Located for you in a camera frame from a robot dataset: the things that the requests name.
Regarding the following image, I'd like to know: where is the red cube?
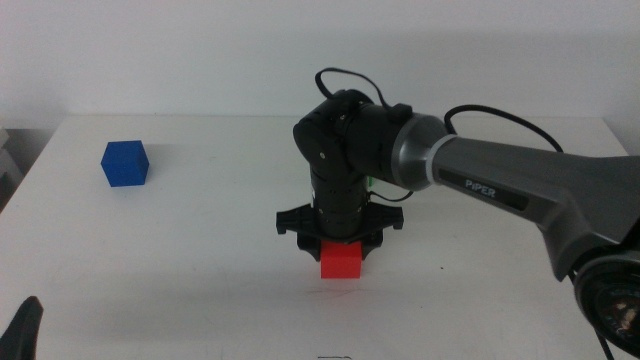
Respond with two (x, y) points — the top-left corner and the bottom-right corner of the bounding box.
(320, 241), (363, 280)

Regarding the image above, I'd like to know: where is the blue cube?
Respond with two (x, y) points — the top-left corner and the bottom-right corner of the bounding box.
(100, 140), (151, 189)

